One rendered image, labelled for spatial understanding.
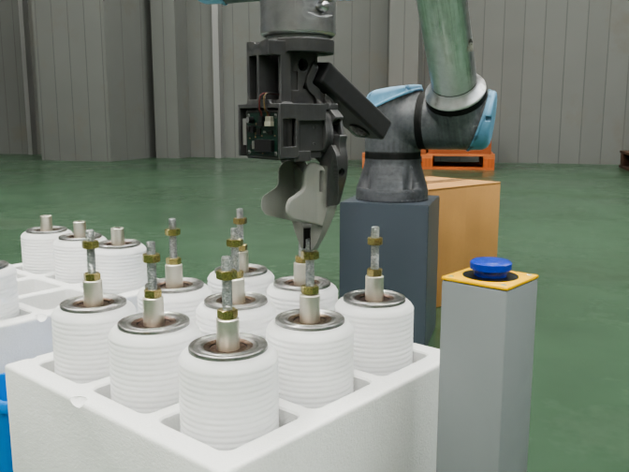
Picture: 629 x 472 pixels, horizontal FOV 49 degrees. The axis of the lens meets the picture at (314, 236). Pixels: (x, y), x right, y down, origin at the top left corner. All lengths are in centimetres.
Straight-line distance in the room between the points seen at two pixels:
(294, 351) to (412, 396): 16
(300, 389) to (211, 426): 12
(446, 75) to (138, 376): 81
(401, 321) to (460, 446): 16
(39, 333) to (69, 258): 24
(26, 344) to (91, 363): 28
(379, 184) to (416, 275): 20
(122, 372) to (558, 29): 708
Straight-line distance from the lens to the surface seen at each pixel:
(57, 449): 84
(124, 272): 120
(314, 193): 70
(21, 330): 109
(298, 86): 69
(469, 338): 69
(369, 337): 81
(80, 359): 83
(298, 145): 67
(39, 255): 140
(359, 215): 139
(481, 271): 68
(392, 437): 79
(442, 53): 127
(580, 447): 111
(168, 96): 826
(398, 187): 139
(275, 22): 69
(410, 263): 139
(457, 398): 72
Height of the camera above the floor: 47
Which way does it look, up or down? 10 degrees down
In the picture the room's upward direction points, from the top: straight up
